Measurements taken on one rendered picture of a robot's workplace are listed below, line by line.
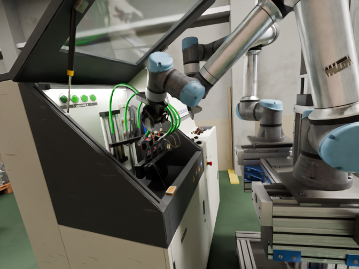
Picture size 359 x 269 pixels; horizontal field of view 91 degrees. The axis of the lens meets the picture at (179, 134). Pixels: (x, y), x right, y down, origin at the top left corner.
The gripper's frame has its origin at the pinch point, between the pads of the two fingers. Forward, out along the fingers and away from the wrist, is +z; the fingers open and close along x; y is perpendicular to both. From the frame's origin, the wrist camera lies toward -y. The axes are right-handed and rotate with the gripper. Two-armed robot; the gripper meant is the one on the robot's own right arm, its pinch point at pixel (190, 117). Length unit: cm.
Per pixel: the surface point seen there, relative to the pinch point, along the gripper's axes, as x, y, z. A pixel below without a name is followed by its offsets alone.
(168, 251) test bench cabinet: -35, -3, 45
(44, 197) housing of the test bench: -35, -65, 30
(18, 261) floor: -12, -171, 123
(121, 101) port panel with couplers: 22, -57, -11
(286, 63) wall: 221, 84, -40
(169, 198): -26.8, -3.9, 28.2
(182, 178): -10.0, -3.7, 28.2
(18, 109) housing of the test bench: -35, -65, -12
